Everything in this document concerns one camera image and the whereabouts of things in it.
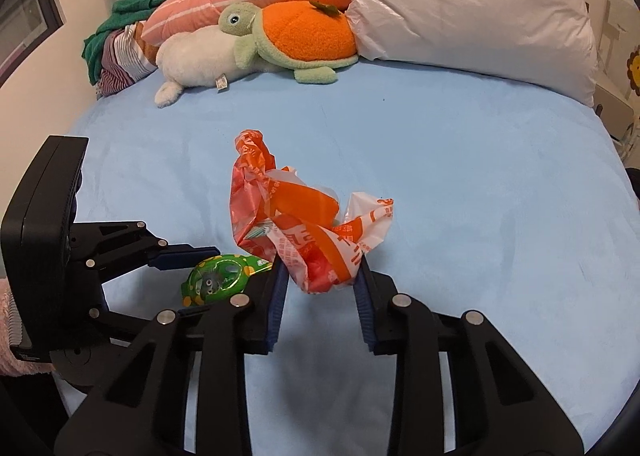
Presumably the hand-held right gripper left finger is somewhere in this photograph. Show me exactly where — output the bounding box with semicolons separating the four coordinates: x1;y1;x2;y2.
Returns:
54;261;291;456

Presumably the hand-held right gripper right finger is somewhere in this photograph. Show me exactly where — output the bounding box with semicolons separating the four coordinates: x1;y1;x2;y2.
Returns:
352;256;586;456

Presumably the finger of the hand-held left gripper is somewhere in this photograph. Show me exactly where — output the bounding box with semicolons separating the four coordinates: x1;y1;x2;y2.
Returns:
85;305;213;344
70;221;221;297

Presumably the green toy package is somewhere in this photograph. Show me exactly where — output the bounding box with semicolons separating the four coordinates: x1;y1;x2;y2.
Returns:
180;253;273;309

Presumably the orange plastic bag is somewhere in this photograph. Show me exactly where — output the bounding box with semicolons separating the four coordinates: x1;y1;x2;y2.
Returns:
229;130;396;295

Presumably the pink cloth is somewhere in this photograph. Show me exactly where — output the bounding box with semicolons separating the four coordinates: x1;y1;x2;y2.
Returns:
0;278;53;378

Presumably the light blue bed sheet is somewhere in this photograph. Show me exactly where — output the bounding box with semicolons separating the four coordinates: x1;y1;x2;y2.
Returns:
52;58;640;456

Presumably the white plush toy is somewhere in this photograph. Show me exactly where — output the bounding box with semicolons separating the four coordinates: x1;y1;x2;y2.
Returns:
154;26;281;109

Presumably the striped cloth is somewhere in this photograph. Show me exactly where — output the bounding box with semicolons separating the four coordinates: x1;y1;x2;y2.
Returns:
96;23;160;99

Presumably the green orange turtle plush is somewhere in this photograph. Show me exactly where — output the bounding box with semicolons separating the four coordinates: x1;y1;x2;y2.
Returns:
218;0;359;85

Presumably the pile of folded clothes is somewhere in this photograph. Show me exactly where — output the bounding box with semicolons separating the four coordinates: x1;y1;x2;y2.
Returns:
82;0;186;85

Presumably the white pillow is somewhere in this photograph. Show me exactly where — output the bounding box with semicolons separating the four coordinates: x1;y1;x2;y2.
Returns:
345;0;599;108

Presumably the white bedside cabinet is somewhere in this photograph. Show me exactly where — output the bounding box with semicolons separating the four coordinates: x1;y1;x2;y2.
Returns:
592;80;637;137

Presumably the lion cartoon poster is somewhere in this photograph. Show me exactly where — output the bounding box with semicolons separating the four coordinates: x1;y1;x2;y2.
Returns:
597;0;640;101

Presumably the dark window frame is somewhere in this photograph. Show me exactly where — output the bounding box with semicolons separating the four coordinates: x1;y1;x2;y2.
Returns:
0;0;66;86

